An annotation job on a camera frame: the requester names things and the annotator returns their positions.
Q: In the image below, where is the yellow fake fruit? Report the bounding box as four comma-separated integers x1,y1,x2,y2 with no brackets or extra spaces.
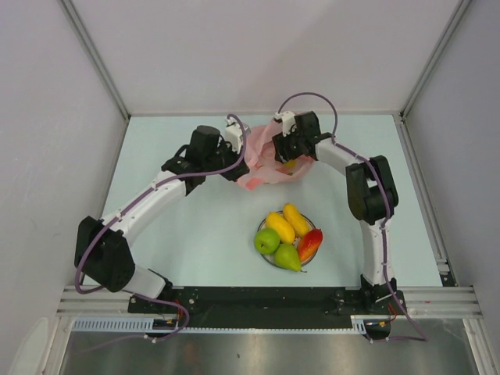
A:
266,212,295,245

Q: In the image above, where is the red fake fruit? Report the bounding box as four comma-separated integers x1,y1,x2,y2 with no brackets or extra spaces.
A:
297,228,323,262

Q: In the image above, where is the yellow fake banana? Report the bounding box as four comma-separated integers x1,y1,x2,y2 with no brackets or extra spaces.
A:
284,160,296,168

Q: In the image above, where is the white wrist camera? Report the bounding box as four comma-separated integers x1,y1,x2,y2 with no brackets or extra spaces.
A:
273,111,296,137
223,118,251,154

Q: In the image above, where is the green fake apple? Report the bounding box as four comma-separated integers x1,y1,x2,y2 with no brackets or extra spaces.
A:
254,228,280,255

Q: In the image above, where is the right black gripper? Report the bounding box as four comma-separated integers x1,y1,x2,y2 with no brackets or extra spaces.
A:
272,125,305,165

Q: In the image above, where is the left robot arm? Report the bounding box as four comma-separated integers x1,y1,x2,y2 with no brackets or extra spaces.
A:
74,117,250,313

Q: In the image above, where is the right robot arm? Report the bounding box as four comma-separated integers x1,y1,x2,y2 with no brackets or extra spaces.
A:
273,111,399,313

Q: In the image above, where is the white cable duct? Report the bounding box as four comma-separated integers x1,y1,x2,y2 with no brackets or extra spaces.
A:
72,314,391,335

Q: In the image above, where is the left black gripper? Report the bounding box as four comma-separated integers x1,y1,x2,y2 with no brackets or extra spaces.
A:
204,140,249,183

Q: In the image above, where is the pink plastic bag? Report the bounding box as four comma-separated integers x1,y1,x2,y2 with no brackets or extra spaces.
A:
237,120,314,191

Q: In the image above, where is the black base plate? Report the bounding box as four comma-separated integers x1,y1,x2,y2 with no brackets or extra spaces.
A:
128,285,408,329

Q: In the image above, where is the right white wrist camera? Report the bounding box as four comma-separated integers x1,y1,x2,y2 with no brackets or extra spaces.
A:
273,111,296,137

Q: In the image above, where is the green fake pear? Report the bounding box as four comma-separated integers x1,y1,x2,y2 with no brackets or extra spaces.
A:
273,244,304,273

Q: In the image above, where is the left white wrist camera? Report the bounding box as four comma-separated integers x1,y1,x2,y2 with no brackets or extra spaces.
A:
223,118,251,154

